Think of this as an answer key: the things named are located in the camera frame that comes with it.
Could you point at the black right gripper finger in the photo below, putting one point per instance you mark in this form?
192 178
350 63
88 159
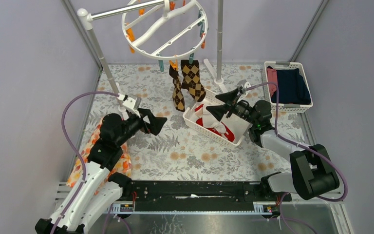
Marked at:
231 97
218 111

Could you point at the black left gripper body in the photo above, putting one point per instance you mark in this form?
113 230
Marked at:
145 121

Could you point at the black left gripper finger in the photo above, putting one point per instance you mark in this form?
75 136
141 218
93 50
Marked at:
154 124
147 113

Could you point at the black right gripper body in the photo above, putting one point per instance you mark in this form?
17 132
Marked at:
241 109

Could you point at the brown argyle sock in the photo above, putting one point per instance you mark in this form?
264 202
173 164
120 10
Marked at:
177 96
191 79

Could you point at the teal clip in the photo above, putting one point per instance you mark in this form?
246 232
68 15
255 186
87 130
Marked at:
191 58
161 65

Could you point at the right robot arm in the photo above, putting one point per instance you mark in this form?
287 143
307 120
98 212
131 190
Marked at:
311 172

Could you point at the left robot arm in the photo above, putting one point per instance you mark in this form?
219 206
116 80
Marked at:
98 186

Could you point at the teal front clip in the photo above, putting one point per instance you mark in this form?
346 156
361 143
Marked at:
161 65

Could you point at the orange front left clip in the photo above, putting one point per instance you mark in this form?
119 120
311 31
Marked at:
131 37

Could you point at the white round clip hanger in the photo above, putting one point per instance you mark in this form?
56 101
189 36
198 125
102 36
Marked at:
168 31

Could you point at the white rack right foot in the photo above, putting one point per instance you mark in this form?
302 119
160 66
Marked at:
216 74

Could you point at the white perforated sock basket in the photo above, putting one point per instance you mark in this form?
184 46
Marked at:
237 126

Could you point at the red snowflake sock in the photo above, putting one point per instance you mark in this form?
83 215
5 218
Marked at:
229 136

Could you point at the floral grey tablecloth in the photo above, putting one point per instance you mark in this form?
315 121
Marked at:
179 152

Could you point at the floral orange cloth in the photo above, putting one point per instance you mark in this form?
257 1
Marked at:
105 153

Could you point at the pink garment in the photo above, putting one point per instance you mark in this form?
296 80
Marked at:
272 79

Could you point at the navy garment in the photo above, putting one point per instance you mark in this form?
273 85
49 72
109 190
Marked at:
292 87

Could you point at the white basket with clothes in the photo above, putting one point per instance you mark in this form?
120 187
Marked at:
295 108

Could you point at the grey horizontal rack bar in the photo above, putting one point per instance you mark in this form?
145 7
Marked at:
122 10

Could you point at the grey left rack pole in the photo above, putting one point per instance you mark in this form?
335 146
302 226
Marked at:
86 21

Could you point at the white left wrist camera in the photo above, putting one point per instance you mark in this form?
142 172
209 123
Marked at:
135 103

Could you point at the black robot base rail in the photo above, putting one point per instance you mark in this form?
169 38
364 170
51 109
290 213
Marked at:
147 196

